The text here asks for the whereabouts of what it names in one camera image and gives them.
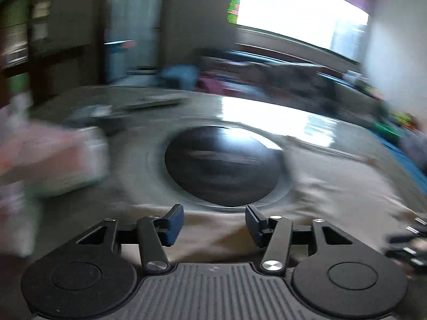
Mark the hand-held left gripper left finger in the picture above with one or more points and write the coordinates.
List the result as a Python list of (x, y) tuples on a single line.
[(175, 226)]

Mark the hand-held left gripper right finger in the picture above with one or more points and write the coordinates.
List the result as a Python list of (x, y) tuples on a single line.
[(252, 226)]

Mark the beige garment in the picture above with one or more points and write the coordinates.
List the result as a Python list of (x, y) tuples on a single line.
[(333, 190)]

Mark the black round hotplate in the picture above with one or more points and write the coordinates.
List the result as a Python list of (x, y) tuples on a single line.
[(223, 170)]

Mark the grey flat remote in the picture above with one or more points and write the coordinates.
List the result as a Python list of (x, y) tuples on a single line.
[(153, 102)]

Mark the pink bag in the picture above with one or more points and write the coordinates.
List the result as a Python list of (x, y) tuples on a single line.
[(213, 86)]

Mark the pale pink bundle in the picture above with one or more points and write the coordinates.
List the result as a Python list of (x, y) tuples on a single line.
[(40, 160)]

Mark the large butterfly print cushion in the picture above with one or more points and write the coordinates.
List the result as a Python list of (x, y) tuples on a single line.
[(287, 75)]

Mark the window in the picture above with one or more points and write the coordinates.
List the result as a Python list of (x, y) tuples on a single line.
[(293, 3)]

